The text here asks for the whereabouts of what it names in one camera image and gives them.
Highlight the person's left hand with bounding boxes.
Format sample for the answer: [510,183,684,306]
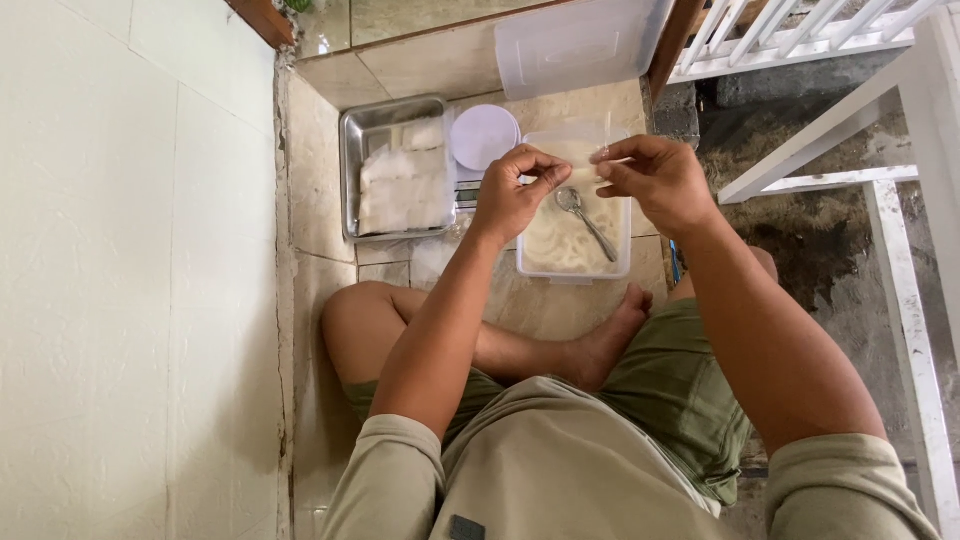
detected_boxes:
[468,144,573,249]

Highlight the person's right hand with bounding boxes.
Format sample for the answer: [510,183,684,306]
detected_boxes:
[589,135,721,241]

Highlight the small clear plastic bag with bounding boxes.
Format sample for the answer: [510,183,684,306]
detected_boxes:
[564,112,636,189]

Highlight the white digital kitchen scale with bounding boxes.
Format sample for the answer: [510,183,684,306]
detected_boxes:
[448,103,523,213]

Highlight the white sliced food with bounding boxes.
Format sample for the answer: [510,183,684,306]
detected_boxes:
[522,141,626,276]

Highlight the metal spoon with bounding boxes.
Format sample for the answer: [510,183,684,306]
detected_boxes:
[554,186,621,264]

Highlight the heap of empty plastic bags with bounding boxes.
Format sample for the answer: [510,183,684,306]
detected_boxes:
[408,221,481,290]

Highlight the clear plastic food container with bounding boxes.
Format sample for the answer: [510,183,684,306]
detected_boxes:
[516,126,634,285]

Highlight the pile of filled plastic packets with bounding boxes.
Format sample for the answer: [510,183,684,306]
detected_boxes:
[357,118,456,237]

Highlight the person's left leg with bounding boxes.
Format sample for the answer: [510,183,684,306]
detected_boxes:
[321,281,655,395]

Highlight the rectangular metal tray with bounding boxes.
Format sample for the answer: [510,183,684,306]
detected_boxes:
[339,94,459,244]

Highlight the clear plastic container lid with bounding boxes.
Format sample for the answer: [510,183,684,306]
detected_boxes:
[494,0,677,103]

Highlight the white railing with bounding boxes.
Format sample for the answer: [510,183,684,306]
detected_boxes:
[667,0,948,85]

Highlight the green shorts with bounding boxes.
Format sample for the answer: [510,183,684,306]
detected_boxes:
[343,298,756,508]

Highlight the brown wooden ledge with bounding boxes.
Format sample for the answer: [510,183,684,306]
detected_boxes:
[225,0,298,51]

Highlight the brown wooden post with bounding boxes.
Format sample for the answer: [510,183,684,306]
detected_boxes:
[648,0,708,102]

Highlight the white wooden frame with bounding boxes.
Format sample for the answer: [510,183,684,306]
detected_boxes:
[717,6,960,535]

